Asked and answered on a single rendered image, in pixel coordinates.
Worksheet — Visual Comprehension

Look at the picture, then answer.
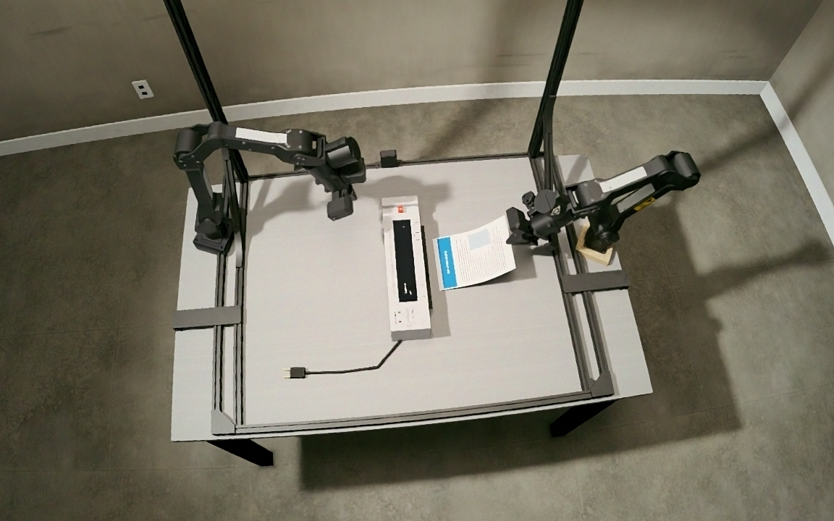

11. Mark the white printed sheet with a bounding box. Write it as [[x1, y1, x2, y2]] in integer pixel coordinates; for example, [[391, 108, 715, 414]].
[[433, 215, 515, 291]]

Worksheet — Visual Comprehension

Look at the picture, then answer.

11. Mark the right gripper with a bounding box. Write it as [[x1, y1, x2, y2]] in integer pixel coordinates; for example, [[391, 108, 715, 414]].
[[315, 168, 358, 221]]

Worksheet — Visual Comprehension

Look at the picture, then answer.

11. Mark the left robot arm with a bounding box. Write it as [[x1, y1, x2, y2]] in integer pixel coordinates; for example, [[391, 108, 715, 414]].
[[521, 151, 701, 255]]

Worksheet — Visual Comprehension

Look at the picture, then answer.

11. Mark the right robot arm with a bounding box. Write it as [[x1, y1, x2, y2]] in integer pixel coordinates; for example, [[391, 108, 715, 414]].
[[173, 121, 366, 243]]

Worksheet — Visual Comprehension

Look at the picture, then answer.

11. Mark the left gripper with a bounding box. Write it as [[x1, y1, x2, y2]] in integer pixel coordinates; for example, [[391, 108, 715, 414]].
[[505, 207, 561, 251]]

